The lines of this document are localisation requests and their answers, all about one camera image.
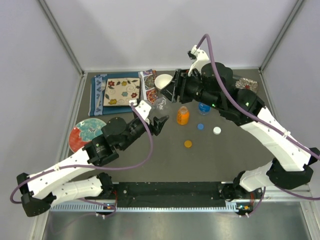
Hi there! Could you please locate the orange bottle cap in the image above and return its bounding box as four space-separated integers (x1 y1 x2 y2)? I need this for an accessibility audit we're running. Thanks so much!
184 140 193 148

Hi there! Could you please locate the red teal round plate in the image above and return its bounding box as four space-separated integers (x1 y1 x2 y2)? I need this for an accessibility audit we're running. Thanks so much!
68 118 106 153

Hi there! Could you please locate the cream floral square plate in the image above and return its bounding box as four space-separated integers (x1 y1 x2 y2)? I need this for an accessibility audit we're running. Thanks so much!
103 77 141 107

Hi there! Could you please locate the cream ceramic bowl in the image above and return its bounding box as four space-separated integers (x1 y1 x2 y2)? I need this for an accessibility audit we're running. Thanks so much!
154 74 173 91

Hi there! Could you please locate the dark floral square plate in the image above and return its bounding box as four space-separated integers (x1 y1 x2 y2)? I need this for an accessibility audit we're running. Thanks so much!
235 77 259 93

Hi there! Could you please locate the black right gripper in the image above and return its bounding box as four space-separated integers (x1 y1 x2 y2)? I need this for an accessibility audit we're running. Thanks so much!
159 68 222 111

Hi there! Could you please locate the grey cable duct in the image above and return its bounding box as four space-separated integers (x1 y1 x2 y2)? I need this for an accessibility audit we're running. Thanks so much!
51 201 250 213

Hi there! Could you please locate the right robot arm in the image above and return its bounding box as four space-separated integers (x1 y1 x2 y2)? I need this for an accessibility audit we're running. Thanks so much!
160 62 316 200

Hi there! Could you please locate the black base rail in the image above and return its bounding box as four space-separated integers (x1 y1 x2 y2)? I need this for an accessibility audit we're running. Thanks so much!
94 181 253 208

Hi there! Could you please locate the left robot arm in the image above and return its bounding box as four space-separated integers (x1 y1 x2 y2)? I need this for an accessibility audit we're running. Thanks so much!
16 115 169 217

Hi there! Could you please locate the blue label water bottle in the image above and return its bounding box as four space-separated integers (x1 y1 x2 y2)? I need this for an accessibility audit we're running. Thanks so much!
198 102 211 116

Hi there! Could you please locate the orange juice bottle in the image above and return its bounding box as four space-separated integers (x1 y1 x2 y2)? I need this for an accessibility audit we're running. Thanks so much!
176 106 190 126

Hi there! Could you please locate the blue patterned placemat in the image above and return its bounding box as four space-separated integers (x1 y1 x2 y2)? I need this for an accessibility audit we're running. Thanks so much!
88 69 160 117

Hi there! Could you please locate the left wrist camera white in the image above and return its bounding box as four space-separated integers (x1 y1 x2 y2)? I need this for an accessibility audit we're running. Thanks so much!
129 99 152 124

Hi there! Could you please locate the small red cap bottle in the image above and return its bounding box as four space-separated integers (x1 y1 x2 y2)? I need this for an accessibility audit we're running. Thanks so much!
149 97 172 120

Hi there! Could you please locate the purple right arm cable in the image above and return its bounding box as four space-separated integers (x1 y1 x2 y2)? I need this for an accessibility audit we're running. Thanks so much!
196 34 320 161

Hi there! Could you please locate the white bottle cap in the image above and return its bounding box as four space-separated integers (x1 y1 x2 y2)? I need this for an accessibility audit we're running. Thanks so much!
212 126 222 135

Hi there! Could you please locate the blue bottle cap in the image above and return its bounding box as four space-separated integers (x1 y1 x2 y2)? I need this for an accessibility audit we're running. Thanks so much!
197 123 204 130

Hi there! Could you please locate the silver fork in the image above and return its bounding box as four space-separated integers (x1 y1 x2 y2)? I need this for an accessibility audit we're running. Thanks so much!
95 80 106 108

